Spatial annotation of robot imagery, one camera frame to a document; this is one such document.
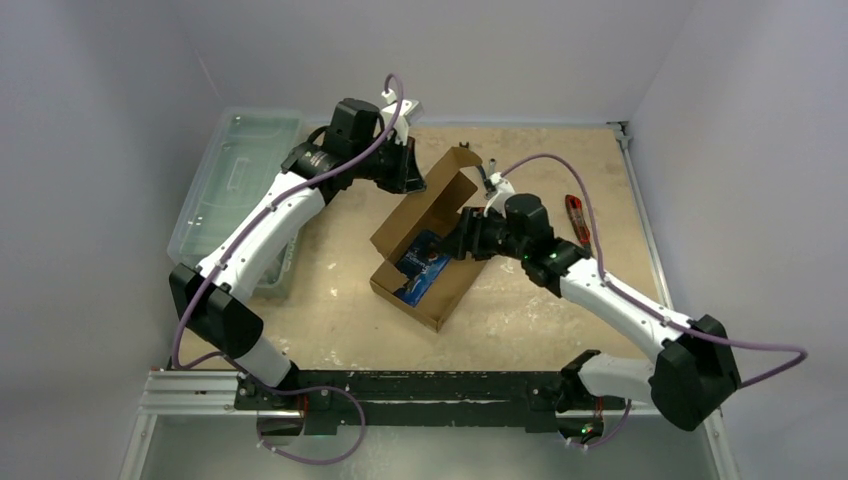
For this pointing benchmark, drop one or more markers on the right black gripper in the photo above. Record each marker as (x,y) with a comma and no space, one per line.
(470,230)

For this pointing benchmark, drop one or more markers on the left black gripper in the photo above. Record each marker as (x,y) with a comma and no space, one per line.
(407,177)

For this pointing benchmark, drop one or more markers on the blue blister pack item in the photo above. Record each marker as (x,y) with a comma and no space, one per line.
(421,264)

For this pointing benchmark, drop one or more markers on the red black utility knife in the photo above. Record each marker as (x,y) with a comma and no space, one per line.
(574,208)

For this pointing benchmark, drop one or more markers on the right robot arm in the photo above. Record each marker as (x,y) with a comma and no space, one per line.
(688,370)

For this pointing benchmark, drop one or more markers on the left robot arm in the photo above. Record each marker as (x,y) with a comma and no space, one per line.
(362,141)

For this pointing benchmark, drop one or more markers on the small silver wrench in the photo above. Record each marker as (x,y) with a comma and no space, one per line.
(491,169)

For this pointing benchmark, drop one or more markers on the clear plastic storage bin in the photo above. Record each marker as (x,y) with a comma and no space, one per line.
(241,160)

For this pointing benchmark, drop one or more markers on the blue handled pliers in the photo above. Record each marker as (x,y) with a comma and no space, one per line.
(476,166)

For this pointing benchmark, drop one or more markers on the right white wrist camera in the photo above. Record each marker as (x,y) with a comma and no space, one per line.
(498,191)

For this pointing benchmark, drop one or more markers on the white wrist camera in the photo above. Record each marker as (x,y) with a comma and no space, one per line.
(498,191)
(407,111)

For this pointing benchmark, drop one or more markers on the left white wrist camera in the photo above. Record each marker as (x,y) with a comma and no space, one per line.
(407,111)

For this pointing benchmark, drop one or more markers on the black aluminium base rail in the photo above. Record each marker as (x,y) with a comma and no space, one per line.
(535,401)

